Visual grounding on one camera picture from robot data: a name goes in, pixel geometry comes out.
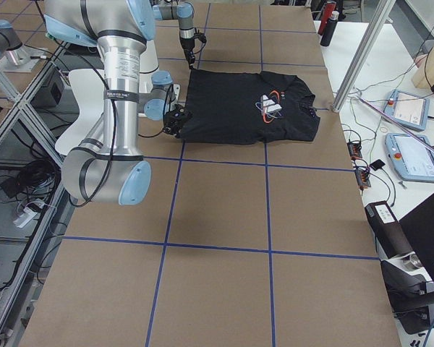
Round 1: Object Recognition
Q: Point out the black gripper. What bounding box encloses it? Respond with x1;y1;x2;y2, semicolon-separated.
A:
179;35;196;69
162;105;192;137

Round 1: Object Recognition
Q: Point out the black t-shirt with logo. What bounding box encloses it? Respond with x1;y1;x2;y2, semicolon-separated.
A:
180;69;320;145

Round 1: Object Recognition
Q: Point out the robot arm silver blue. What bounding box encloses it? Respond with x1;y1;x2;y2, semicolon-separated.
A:
153;1;200;69
44;1;199;205

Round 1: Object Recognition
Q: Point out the black power adapter box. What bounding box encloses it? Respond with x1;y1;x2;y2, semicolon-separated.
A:
30;69;64;108

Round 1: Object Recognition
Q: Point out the black bottle clear cap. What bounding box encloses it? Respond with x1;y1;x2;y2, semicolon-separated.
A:
320;11;339;47

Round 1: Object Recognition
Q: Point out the red bottle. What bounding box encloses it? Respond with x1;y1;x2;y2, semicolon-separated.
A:
318;0;336;35

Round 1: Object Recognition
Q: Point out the white power strip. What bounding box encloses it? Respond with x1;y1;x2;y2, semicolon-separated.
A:
14;200;44;228

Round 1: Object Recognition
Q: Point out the far teach pendant tablet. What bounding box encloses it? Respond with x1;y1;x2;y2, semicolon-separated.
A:
383;89;430;132

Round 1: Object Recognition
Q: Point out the teach pendant tablet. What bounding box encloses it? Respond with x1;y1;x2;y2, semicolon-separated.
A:
383;89;430;132
385;133;434;183

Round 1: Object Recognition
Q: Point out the black box with label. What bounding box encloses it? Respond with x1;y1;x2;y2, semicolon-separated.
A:
365;201;413;258

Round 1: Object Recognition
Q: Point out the near teach pendant tablet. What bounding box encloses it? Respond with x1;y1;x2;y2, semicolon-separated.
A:
385;133;434;183

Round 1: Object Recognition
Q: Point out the black monitor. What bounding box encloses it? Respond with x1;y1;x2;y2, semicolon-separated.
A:
381;193;434;334

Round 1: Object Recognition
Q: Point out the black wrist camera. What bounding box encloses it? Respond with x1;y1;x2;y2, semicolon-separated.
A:
193;29;207;46

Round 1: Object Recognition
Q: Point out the aluminium frame post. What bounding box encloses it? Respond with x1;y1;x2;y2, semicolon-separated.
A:
332;0;396;113

